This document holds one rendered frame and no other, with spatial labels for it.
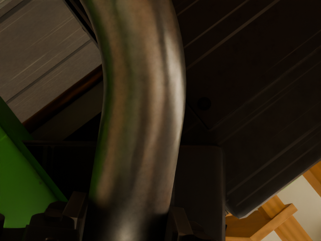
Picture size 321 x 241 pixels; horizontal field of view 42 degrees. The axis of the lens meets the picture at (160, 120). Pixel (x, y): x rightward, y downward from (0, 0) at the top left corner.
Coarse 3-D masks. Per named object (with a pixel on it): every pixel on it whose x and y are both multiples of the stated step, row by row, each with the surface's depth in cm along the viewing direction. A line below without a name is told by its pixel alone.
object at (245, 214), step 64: (64, 0) 30; (192, 0) 25; (256, 0) 25; (320, 0) 24; (192, 64) 25; (256, 64) 24; (320, 64) 24; (192, 128) 24; (256, 128) 24; (320, 128) 24; (256, 192) 23
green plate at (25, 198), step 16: (0, 112) 23; (0, 128) 17; (16, 128) 23; (0, 144) 17; (16, 144) 17; (0, 160) 17; (16, 160) 17; (32, 160) 18; (0, 176) 17; (16, 176) 17; (32, 176) 17; (48, 176) 18; (0, 192) 17; (16, 192) 17; (32, 192) 17; (48, 192) 17; (0, 208) 17; (16, 208) 17; (32, 208) 17; (16, 224) 17
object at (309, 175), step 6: (318, 162) 90; (312, 168) 90; (318, 168) 90; (306, 174) 95; (312, 174) 90; (318, 174) 90; (312, 180) 94; (318, 180) 90; (312, 186) 97; (318, 186) 93; (318, 192) 96
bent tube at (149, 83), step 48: (96, 0) 14; (144, 0) 14; (144, 48) 14; (144, 96) 14; (96, 144) 15; (144, 144) 14; (96, 192) 14; (144, 192) 14; (96, 240) 14; (144, 240) 14
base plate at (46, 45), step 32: (32, 0) 53; (0, 32) 54; (32, 32) 59; (64, 32) 64; (0, 64) 61; (32, 64) 66; (64, 64) 73; (96, 64) 82; (0, 96) 68; (32, 96) 76
